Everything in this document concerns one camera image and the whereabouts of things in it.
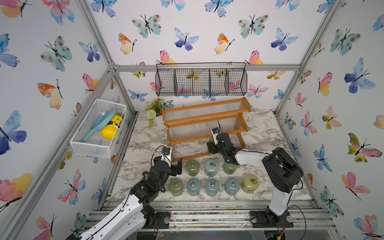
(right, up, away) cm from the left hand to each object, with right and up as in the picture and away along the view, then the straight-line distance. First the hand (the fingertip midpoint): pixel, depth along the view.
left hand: (174, 156), depth 79 cm
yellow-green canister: (+39, -14, -2) cm, 41 cm away
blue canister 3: (+30, -15, -2) cm, 33 cm away
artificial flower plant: (-17, +25, +22) cm, 38 cm away
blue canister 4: (+19, -6, +4) cm, 21 cm away
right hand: (+22, +8, +16) cm, 28 cm away
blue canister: (+10, -15, -2) cm, 18 cm away
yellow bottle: (-28, +13, -9) cm, 32 cm away
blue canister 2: (+20, -15, -2) cm, 25 cm away
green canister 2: (+10, -7, +5) cm, 13 cm away
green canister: (+1, -15, -2) cm, 15 cm away
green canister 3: (+30, -8, +6) cm, 32 cm away
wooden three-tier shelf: (+5, +15, +32) cm, 35 cm away
